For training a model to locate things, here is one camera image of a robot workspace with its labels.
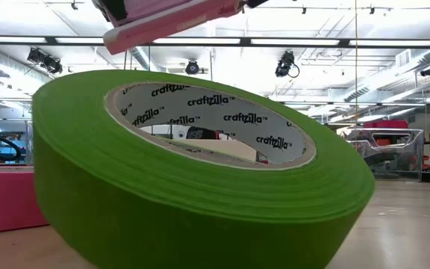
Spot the pink stapler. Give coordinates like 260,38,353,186
102,0,246,56

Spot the green tape roll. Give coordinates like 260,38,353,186
31,69,376,269

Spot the red tape roll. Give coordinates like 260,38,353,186
0,166,50,235

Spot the red storage box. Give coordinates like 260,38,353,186
363,119,410,147

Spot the clear plastic tray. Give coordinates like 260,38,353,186
343,128,425,181

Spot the black ceiling rail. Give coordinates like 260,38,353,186
0,35,430,48

